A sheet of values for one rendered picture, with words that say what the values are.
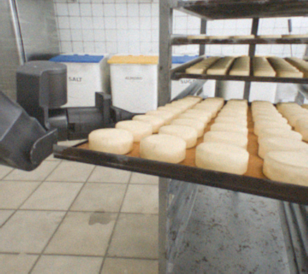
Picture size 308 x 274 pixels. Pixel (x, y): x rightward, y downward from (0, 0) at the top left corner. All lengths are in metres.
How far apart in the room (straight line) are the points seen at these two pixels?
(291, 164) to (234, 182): 0.05
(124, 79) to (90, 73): 0.39
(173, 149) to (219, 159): 0.05
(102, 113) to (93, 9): 3.18
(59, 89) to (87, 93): 2.60
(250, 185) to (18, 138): 0.26
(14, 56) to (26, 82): 2.57
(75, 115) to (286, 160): 0.31
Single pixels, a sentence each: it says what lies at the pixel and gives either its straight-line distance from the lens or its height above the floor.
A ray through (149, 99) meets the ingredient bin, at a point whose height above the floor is 0.29.
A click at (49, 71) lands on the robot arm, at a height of 0.92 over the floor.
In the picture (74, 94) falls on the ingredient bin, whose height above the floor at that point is 0.34.
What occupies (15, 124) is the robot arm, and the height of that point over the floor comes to 0.87.
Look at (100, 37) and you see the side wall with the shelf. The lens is 3.55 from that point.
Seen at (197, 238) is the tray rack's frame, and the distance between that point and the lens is 1.22.
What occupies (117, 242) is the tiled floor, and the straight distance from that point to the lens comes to 1.42.
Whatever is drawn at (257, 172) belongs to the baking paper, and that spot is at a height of 0.85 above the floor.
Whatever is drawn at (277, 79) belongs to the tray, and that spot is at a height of 0.87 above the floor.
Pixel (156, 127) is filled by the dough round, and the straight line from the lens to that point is 0.38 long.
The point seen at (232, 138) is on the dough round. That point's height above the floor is 0.86.
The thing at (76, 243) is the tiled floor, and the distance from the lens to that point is 1.45.
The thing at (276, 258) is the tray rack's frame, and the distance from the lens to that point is 1.23.
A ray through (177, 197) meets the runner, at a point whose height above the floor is 0.41.
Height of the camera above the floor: 0.97
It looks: 18 degrees down
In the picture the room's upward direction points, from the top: straight up
